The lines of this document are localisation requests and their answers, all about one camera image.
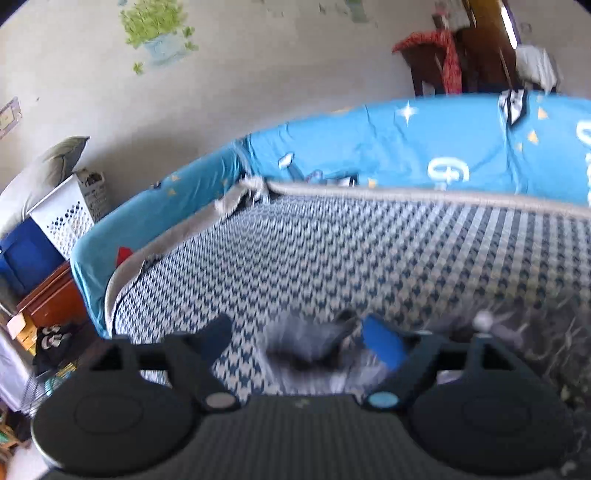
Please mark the blue storage box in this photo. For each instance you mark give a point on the blue storage box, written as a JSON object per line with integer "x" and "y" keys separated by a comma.
{"x": 27, "y": 258}

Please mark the houndstooth sofa seat cover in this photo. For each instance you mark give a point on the houndstooth sofa seat cover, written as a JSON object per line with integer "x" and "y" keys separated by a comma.
{"x": 421, "y": 260}

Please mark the white perforated laundry basket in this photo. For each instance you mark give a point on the white perforated laundry basket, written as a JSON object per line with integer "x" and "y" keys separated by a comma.
{"x": 71, "y": 209}

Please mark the grey doodle-print garment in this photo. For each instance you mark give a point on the grey doodle-print garment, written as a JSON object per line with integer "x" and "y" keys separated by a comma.
{"x": 302, "y": 357}

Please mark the plant wall sticker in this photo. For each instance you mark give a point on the plant wall sticker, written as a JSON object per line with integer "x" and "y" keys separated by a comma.
{"x": 158, "y": 30}

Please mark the grey pillow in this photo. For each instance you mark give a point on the grey pillow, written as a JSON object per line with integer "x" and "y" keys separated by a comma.
{"x": 37, "y": 180}

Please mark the red patterned cloth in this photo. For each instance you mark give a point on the red patterned cloth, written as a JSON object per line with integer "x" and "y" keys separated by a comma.
{"x": 433, "y": 59}

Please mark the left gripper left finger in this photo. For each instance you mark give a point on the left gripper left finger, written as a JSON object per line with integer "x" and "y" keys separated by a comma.
{"x": 190, "y": 358}

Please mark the wooden side cabinet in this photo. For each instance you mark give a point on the wooden side cabinet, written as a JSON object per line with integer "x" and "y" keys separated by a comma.
{"x": 56, "y": 301}

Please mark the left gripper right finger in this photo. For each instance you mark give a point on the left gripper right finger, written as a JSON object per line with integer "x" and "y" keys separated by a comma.
{"x": 411, "y": 358}

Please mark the blue printed sofa back cover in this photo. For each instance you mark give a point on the blue printed sofa back cover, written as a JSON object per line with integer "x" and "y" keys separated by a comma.
{"x": 513, "y": 142}

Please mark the dark wooden dining chair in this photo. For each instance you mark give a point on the dark wooden dining chair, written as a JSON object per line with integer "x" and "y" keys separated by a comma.
{"x": 486, "y": 42}

